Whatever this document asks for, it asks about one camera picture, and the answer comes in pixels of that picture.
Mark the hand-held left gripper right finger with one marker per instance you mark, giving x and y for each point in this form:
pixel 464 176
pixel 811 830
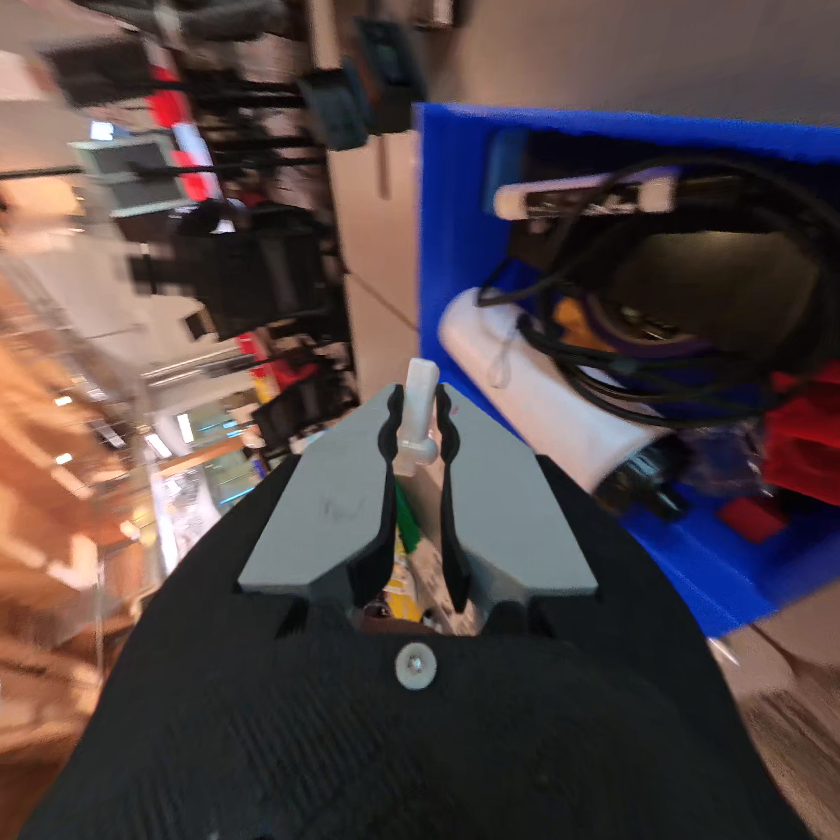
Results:
pixel 518 518

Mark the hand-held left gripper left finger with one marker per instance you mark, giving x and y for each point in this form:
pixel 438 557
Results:
pixel 321 512

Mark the white plastic part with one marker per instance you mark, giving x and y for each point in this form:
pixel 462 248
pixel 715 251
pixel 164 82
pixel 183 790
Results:
pixel 420 400

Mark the green item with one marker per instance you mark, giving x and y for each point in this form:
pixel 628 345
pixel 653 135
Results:
pixel 407 518

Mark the white roll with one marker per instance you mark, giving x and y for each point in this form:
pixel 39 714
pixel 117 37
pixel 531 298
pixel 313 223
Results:
pixel 558 407

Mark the black plug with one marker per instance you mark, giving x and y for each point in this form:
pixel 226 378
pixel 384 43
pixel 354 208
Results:
pixel 643 479

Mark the purple and yellow item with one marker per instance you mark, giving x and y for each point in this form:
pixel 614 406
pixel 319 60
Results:
pixel 656 348

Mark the small red item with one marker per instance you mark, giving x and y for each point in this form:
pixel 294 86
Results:
pixel 754 518

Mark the black office chair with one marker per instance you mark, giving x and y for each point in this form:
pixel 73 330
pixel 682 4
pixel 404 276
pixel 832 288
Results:
pixel 262 275

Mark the red cloth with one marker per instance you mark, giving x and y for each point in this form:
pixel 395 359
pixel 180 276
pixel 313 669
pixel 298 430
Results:
pixel 807 446

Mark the black rounded device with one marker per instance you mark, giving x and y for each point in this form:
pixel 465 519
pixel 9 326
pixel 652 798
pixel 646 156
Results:
pixel 709 275

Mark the white bar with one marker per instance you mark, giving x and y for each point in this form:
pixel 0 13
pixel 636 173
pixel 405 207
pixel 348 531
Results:
pixel 518 197

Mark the blue plastic bin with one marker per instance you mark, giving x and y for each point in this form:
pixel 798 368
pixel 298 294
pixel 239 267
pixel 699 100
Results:
pixel 459 197

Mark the grey monitor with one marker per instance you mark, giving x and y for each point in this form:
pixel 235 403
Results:
pixel 131 170

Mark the dark equipment case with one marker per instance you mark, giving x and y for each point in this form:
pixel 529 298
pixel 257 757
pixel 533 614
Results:
pixel 394 65
pixel 331 111

